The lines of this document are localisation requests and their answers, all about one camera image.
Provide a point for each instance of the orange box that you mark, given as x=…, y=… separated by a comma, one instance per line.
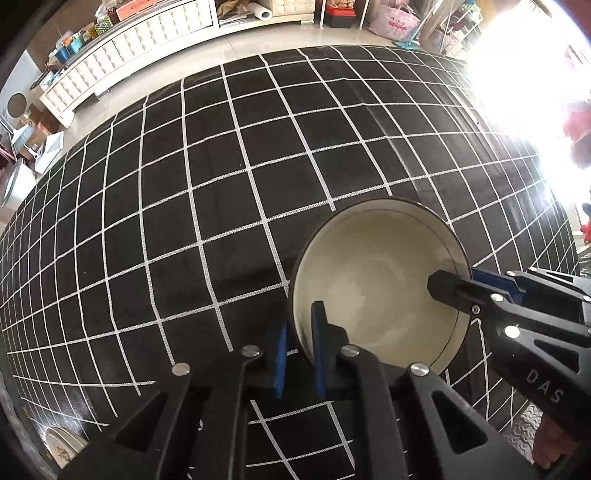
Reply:
x=136, y=9

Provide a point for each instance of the red cloth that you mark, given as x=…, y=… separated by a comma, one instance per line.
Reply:
x=579, y=134

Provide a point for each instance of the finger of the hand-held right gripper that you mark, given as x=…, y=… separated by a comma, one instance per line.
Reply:
x=496, y=281
x=455, y=293

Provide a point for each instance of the white tufted TV cabinet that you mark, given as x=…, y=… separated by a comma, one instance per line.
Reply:
x=138, y=44

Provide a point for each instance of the white paper roll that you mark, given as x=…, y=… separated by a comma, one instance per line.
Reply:
x=262, y=11

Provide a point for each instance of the grey quilted cover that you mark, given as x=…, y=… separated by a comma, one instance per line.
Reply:
x=524, y=431

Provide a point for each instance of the brown round wall disc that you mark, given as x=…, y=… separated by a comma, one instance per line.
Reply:
x=17, y=105

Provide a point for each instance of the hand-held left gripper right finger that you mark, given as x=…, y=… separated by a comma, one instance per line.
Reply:
x=318, y=353

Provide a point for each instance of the pink bag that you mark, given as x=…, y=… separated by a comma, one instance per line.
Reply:
x=397, y=23

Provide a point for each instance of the person's right hand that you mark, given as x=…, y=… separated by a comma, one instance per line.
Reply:
x=556, y=441

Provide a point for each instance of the small dark-rimmed patterned bowl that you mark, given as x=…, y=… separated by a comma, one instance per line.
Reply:
x=369, y=277

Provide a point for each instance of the black white checked tablecloth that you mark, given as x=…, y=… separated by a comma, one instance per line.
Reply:
x=184, y=184

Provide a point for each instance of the teal basket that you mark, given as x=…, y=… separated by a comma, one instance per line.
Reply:
x=65, y=54

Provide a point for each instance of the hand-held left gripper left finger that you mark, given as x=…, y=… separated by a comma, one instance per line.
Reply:
x=280, y=362

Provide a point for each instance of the white plate with brown print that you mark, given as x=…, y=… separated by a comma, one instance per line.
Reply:
x=62, y=450

